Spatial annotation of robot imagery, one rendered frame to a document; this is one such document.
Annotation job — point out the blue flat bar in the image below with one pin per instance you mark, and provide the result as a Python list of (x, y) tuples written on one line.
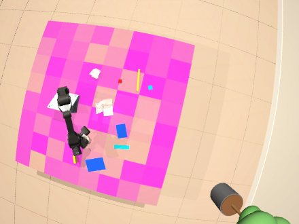
[(121, 130)]

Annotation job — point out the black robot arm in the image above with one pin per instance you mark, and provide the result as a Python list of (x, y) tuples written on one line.
[(74, 140)]

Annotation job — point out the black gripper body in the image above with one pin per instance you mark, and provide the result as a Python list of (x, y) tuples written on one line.
[(84, 131)]

